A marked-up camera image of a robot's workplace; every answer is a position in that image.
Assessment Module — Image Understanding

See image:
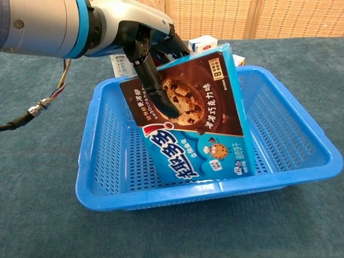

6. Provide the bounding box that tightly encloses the bamboo folding screen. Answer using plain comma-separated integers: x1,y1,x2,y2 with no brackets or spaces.
139,0,344,40

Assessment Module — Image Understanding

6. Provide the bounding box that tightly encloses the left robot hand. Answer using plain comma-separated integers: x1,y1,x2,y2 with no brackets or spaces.
84,0,190,120

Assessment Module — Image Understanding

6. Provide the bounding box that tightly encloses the teal table cloth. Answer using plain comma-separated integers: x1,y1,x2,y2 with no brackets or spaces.
0,37,344,258

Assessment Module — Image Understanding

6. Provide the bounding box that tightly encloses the small purple drink carton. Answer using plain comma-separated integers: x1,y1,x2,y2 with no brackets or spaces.
232,53,247,67

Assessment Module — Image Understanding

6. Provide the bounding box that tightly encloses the blue plastic basket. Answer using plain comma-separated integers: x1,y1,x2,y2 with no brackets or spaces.
75,65,341,213

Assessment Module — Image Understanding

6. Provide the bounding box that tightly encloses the blue snack box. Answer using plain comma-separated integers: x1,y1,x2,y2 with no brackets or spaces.
119,42,255,183

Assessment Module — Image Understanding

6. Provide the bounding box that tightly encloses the white milk carton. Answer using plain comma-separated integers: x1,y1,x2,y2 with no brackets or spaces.
188,34,218,54

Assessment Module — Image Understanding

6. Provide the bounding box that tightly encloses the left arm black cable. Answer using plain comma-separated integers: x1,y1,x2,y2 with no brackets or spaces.
0,58,72,132

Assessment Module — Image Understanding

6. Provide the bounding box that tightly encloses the blue-capped white bottle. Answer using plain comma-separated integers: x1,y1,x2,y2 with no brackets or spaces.
110,54,137,79

